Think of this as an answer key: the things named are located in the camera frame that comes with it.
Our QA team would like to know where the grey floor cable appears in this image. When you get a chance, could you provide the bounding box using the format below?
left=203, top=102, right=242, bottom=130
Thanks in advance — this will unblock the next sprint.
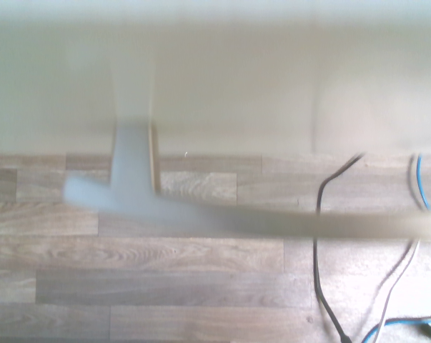
left=374, top=153, right=431, bottom=343

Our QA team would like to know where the black floor cable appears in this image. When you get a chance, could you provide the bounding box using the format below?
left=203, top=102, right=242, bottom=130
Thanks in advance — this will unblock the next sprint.
left=313, top=152, right=367, bottom=343

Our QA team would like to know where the white drawer with wooden interior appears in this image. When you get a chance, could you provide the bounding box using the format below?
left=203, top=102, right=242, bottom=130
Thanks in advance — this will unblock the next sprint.
left=0, top=0, right=431, bottom=159

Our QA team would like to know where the curved white drawer handle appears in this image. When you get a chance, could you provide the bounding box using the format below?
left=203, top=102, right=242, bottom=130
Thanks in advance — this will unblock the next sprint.
left=63, top=121, right=431, bottom=241

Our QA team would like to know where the blue floor cable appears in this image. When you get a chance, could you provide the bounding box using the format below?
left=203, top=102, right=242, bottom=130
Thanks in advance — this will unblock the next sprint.
left=360, top=153, right=431, bottom=343

